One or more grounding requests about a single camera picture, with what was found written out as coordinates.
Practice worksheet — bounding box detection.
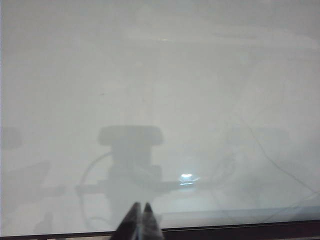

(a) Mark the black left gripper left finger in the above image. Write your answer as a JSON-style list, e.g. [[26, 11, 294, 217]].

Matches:
[[115, 201, 143, 240]]

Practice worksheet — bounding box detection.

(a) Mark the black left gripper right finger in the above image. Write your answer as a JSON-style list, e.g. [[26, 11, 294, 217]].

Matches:
[[141, 201, 165, 240]]

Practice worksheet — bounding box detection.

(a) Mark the white glass whiteboard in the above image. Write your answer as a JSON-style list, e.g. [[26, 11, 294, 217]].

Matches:
[[0, 0, 320, 238]]

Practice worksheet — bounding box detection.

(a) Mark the black whiteboard stand frame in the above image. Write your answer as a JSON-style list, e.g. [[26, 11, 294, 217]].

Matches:
[[0, 220, 320, 240]]

